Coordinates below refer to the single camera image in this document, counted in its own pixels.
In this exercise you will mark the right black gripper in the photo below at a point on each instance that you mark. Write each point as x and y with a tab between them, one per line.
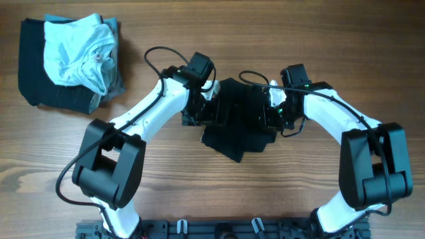
269	121

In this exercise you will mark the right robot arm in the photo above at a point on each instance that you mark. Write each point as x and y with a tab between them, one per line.
374	166

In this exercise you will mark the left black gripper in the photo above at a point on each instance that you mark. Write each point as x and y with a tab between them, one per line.
212	117

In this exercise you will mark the black folded garment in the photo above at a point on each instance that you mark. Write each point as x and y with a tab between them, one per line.
35	85

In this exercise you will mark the light blue crumpled garment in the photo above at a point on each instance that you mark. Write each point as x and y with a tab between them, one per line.
76	53

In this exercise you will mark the black polo shirt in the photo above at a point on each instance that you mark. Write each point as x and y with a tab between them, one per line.
242	133

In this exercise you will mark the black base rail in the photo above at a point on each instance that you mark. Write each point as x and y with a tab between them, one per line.
282	229

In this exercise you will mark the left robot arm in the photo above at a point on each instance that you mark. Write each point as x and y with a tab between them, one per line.
111	157

